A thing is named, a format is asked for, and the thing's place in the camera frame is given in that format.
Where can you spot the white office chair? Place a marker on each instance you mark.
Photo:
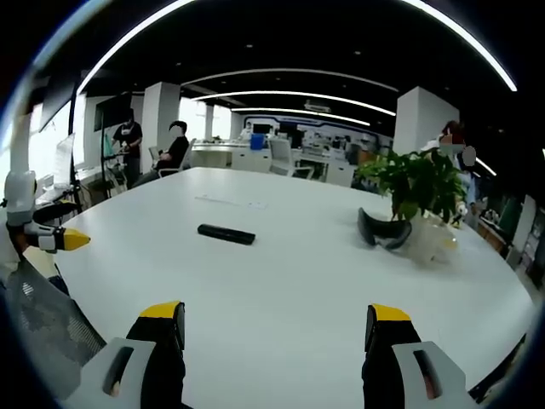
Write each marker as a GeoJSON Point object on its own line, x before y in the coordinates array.
{"type": "Point", "coordinates": [181, 159]}
{"type": "Point", "coordinates": [285, 157]}

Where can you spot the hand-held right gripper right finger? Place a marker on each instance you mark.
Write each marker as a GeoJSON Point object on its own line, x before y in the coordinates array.
{"type": "Point", "coordinates": [396, 362]}

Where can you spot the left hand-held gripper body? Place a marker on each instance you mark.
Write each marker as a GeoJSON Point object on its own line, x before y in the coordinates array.
{"type": "Point", "coordinates": [18, 200]}

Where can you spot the black headset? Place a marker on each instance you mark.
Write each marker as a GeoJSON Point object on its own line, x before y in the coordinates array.
{"type": "Point", "coordinates": [383, 233]}

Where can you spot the grey mesh office chair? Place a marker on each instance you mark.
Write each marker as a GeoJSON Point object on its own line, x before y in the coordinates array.
{"type": "Point", "coordinates": [42, 324]}

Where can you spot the green potted plant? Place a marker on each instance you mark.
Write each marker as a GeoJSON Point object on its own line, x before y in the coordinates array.
{"type": "Point", "coordinates": [419, 181]}

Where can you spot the blue bin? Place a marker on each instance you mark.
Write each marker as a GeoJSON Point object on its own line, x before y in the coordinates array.
{"type": "Point", "coordinates": [257, 141]}

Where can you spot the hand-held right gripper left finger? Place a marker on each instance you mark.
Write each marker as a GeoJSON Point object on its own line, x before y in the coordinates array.
{"type": "Point", "coordinates": [145, 362]}

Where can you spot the black remote control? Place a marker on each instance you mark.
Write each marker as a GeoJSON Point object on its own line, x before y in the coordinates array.
{"type": "Point", "coordinates": [226, 234]}

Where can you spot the white vase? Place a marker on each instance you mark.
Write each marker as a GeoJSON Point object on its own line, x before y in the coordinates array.
{"type": "Point", "coordinates": [430, 240]}

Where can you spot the black tripod stand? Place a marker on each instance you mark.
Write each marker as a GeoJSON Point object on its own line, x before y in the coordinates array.
{"type": "Point", "coordinates": [74, 187]}

